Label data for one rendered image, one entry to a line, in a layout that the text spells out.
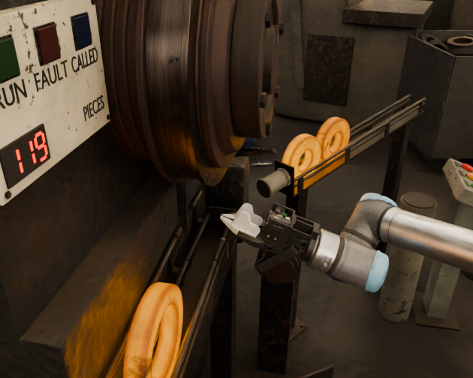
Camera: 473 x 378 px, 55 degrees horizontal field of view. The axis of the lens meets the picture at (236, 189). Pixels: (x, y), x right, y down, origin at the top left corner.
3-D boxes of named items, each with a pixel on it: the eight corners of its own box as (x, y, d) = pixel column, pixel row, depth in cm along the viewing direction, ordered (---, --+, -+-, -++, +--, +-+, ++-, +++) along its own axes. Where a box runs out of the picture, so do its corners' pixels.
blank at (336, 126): (314, 126, 143) (322, 129, 141) (343, 109, 152) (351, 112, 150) (312, 169, 152) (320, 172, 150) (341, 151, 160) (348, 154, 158)
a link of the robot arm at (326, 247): (323, 256, 108) (322, 283, 99) (304, 249, 108) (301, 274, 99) (339, 227, 103) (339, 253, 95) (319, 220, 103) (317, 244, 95)
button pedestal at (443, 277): (417, 329, 175) (455, 187, 145) (408, 288, 196) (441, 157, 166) (461, 336, 172) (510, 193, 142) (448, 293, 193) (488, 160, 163)
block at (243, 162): (206, 241, 128) (203, 163, 117) (212, 225, 135) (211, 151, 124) (243, 245, 127) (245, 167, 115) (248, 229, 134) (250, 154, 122)
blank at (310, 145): (280, 144, 134) (289, 148, 132) (313, 126, 143) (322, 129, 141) (281, 188, 143) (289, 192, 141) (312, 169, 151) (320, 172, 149)
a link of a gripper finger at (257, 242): (241, 221, 102) (278, 235, 102) (239, 227, 103) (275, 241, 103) (237, 233, 98) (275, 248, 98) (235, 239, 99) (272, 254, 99)
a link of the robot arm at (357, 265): (369, 293, 106) (384, 297, 96) (318, 273, 106) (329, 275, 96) (381, 255, 107) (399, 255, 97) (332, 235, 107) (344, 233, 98)
